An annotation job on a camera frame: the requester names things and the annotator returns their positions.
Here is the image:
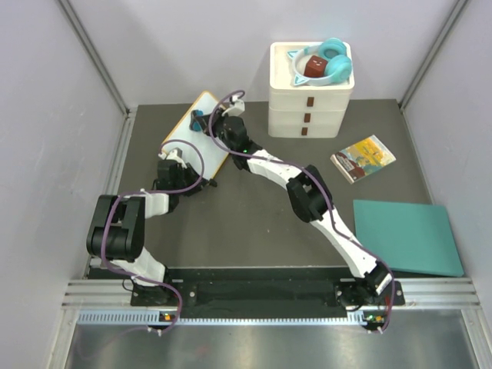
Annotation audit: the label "yellow illustrated book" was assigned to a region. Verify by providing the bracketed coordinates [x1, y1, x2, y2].
[331, 135, 396, 184]

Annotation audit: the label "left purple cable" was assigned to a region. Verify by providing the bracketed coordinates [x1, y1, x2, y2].
[100, 138, 204, 334]

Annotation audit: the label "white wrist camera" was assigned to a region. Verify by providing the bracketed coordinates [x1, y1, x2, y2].
[158, 148, 187, 168]
[222, 98, 245, 117]

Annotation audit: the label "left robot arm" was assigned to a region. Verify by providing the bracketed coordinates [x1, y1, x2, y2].
[86, 159, 217, 306]

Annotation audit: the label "aluminium front rail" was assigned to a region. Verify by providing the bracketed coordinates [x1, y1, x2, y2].
[61, 278, 480, 328]

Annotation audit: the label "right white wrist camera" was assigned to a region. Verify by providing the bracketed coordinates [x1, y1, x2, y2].
[222, 98, 245, 117]

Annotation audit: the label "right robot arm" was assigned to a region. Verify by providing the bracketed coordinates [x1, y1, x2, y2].
[205, 113, 395, 310]

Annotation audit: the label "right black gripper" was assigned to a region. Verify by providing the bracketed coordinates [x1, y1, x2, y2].
[198, 108, 236, 154]

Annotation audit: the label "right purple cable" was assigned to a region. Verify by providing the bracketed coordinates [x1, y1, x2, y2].
[208, 89, 395, 334]

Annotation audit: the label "teal foam pad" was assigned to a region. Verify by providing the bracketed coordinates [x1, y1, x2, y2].
[353, 200, 464, 277]

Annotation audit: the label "orange-framed whiteboard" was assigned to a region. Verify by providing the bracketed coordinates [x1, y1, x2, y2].
[158, 91, 228, 180]

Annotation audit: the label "dark red cube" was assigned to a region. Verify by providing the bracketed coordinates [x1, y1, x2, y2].
[304, 55, 328, 78]

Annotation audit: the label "white three-drawer storage box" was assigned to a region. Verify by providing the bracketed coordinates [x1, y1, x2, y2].
[268, 42, 355, 138]

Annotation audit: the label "purple cable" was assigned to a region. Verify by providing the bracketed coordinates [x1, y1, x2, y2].
[208, 89, 395, 334]
[100, 138, 204, 334]

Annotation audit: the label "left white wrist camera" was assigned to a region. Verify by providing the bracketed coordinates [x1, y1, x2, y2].
[158, 148, 187, 168]

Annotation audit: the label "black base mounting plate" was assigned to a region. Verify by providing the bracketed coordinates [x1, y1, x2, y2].
[129, 278, 405, 308]

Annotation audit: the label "teal cat-ear headphones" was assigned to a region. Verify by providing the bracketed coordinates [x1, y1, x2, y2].
[287, 38, 353, 87]

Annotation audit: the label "blue bone-shaped eraser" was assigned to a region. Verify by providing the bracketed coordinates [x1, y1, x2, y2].
[189, 109, 206, 132]

